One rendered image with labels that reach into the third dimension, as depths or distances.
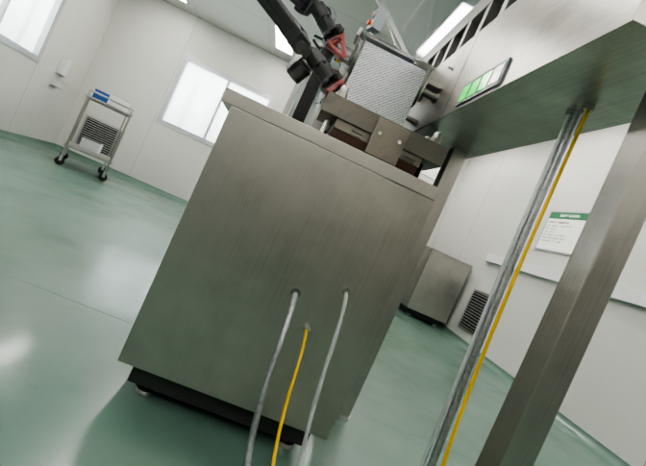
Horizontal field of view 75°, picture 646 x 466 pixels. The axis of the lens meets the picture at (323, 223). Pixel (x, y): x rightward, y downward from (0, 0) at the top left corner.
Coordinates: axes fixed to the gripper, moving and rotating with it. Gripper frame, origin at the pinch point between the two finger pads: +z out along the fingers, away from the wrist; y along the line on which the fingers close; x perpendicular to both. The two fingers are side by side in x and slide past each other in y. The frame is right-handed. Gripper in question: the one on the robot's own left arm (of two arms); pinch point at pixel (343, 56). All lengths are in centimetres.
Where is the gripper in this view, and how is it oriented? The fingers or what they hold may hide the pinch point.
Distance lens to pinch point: 160.8
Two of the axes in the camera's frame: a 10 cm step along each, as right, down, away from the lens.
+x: 8.7, -4.9, 0.5
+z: 4.8, 8.7, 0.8
